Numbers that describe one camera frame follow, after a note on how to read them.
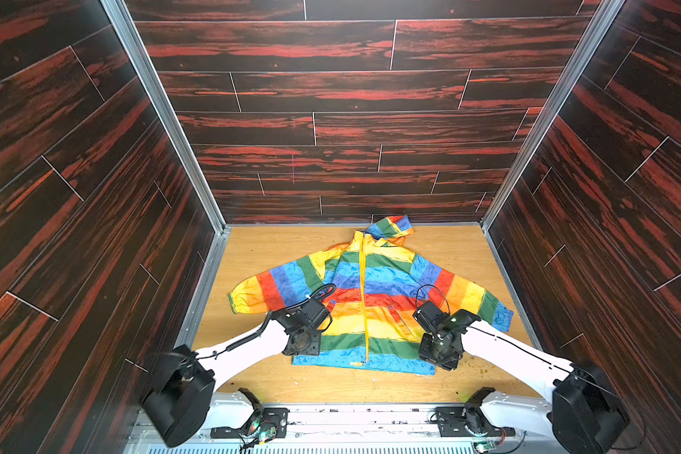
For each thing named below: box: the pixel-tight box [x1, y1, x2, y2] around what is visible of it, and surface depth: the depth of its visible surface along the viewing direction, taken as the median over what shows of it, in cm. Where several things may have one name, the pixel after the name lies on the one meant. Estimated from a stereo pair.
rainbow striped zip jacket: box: [227, 215, 515, 376], surface depth 100 cm
